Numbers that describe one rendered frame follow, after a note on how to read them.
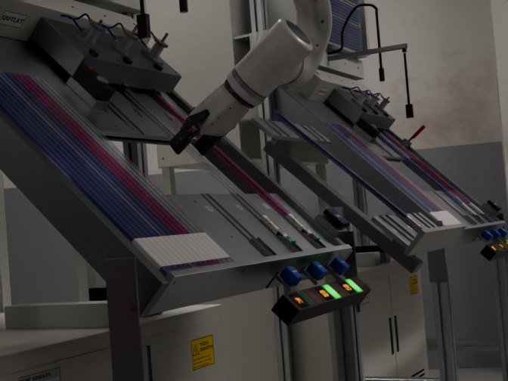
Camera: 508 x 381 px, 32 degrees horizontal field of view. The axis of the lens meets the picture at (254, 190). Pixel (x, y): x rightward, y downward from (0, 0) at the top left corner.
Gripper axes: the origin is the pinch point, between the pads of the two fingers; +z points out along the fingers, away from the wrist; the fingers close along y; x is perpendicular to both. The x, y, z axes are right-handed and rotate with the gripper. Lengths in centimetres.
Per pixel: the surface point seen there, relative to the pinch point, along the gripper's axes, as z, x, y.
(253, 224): -3.0, 22.2, 4.6
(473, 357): 71, 59, -286
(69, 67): 2.4, -21.4, 17.1
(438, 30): -22, -75, -287
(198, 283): -5, 34, 39
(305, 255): -7.0, 33.1, 3.7
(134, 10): -0.7, -43.6, -20.7
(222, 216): -2.5, 19.7, 12.6
